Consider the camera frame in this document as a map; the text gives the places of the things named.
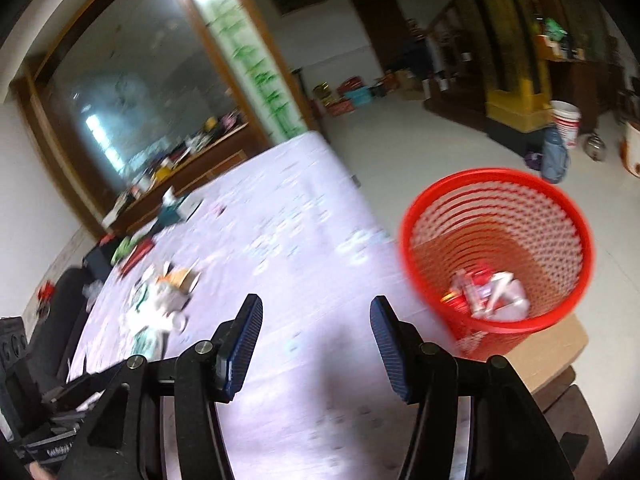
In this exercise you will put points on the white red plastic bag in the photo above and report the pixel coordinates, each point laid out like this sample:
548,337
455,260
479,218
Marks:
501,299

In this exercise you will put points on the red foil snack wrapper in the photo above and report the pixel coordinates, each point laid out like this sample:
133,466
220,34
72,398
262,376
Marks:
469,291

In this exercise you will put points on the metal kettle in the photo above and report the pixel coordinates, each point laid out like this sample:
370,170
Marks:
595,147

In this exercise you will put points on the white paint bucket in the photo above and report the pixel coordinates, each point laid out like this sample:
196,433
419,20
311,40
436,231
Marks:
567,118

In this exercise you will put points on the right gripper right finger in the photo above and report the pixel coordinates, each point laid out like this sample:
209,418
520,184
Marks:
509,436

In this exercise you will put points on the clear plastic bag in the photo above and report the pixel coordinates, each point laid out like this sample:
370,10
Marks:
91,292

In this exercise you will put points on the red plastic mesh basket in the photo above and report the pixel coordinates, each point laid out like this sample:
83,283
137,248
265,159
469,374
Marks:
497,219

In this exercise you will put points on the dark bag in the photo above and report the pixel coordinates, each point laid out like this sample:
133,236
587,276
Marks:
98,262

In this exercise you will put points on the green cloth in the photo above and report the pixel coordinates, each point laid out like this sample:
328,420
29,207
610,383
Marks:
123,250

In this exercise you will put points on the orange box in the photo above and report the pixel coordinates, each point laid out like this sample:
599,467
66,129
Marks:
184,280

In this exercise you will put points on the red flat pouch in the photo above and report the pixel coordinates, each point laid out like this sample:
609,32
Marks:
139,252

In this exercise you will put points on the teal tissue box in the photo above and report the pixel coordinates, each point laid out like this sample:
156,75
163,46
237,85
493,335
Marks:
174,210

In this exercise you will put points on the wooden headboard shelf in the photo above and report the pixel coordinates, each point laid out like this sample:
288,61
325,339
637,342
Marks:
230,151

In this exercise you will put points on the blue thermos jug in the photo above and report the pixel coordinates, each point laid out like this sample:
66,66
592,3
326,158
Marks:
555,157

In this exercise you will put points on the black sofa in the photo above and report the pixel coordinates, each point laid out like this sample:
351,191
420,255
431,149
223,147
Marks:
55,339

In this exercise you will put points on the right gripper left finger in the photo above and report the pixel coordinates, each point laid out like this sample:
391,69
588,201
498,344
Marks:
153,411

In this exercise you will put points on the floral purple bed sheet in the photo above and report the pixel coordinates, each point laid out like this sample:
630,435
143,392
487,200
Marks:
288,258

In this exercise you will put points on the white orange appliance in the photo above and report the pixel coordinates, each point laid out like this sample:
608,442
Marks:
630,148

